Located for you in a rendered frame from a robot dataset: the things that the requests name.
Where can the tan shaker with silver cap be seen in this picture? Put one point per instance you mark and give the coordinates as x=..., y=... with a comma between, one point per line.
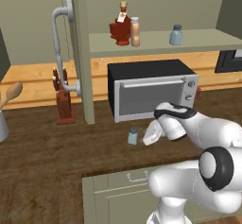
x=135, y=32

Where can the black framed appliance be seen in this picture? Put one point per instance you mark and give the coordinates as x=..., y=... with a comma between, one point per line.
x=227, y=62

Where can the wooden knife block with knives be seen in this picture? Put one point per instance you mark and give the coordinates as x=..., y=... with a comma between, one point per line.
x=64, y=103

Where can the red-brown condiment bottle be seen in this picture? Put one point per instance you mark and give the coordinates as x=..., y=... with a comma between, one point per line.
x=121, y=29

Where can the toaster oven glass door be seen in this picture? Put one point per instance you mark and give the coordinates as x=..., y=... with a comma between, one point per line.
x=148, y=100

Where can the grey utensil pot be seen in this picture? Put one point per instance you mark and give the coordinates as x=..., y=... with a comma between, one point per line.
x=2, y=127

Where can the wooden spoon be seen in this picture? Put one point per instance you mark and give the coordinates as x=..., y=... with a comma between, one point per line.
x=13, y=92

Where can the olive drawer front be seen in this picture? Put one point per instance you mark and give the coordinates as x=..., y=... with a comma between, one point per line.
x=119, y=179

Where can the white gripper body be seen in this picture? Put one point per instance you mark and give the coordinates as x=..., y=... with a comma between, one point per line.
x=152, y=134

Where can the olive cabinet shelf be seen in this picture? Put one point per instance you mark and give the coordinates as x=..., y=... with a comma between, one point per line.
x=195, y=42

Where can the silver toaster oven knob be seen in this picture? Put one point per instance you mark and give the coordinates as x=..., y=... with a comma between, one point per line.
x=189, y=97
x=191, y=84

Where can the blue-grey shaker with grey cap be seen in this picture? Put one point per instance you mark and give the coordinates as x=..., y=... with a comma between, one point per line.
x=176, y=36
x=133, y=136

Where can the red object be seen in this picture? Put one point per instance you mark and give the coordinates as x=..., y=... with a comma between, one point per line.
x=198, y=93

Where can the dark cabinet side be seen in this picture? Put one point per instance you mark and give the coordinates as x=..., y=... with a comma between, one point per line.
x=3, y=57

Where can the black and silver toaster oven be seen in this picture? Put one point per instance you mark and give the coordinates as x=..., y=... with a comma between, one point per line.
x=141, y=70

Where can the olive base cabinet door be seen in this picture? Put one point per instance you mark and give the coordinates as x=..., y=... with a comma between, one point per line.
x=126, y=207

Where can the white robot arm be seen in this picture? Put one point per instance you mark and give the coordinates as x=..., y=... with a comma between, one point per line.
x=208, y=133

